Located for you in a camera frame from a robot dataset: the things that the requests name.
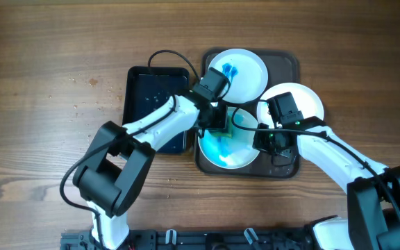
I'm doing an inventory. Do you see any white plate with blue water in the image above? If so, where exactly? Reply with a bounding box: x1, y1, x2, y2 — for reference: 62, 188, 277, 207
199, 107, 260, 169

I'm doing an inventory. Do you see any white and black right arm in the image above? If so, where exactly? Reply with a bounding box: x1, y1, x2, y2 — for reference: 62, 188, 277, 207
254, 117, 400, 249

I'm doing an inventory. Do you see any green and yellow sponge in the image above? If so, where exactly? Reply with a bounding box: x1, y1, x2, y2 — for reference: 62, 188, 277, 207
209, 126, 233, 138

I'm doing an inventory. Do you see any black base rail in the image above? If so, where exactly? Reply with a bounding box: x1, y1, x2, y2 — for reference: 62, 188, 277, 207
60, 227, 314, 250

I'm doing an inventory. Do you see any white plate with blue streaks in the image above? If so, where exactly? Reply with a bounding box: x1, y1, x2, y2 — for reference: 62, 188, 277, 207
208, 49, 268, 104

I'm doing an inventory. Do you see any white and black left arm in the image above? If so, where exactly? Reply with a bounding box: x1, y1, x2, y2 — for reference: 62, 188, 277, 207
70, 91, 226, 249

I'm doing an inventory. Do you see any black water tray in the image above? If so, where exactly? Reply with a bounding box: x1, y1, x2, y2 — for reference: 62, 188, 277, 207
122, 65, 191, 156

